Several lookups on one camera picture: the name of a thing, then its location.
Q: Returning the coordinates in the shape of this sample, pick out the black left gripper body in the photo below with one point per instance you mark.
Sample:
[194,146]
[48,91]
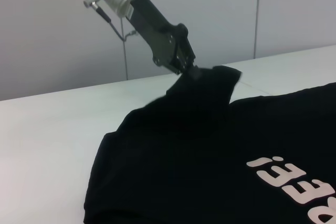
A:
[149,24]

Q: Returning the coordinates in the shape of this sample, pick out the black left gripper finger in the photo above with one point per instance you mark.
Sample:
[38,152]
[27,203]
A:
[195,72]
[183,56]

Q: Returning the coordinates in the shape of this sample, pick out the black shirt with FREE print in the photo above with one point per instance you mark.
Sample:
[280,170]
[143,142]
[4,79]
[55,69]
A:
[197,142]

